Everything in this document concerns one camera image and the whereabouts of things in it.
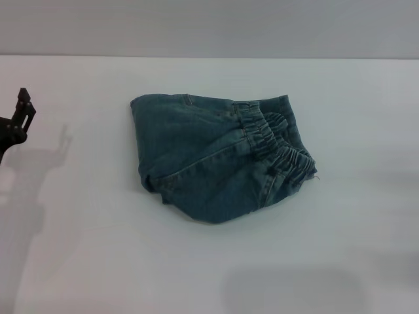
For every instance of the blue denim shorts cartoon print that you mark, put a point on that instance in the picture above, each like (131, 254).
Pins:
(222, 157)

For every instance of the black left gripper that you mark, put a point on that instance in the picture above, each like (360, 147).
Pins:
(8, 137)

